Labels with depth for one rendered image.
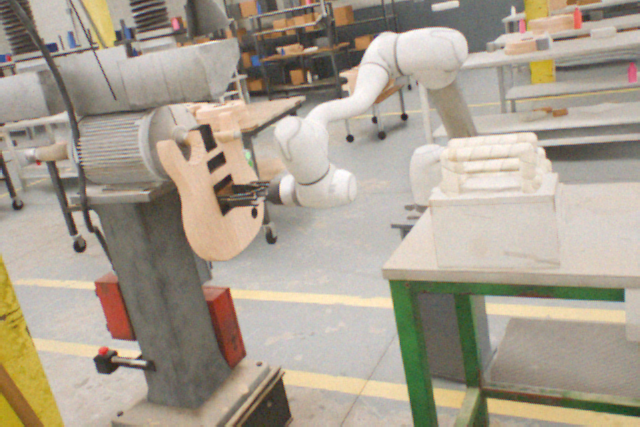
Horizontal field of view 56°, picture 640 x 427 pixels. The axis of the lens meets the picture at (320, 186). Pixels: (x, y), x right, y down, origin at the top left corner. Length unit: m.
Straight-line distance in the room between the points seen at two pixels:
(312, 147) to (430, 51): 0.55
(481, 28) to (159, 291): 11.16
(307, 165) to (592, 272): 0.69
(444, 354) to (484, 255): 1.25
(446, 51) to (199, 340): 1.32
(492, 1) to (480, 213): 11.38
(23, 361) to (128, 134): 0.94
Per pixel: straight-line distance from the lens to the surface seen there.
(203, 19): 1.84
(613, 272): 1.39
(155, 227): 2.08
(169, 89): 1.71
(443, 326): 2.55
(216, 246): 1.76
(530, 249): 1.39
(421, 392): 1.67
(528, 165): 1.34
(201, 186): 1.72
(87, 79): 2.03
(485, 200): 1.36
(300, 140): 1.46
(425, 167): 2.32
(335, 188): 1.56
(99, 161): 2.04
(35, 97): 2.12
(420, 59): 1.87
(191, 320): 2.24
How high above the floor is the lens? 1.56
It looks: 16 degrees down
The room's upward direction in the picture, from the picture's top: 11 degrees counter-clockwise
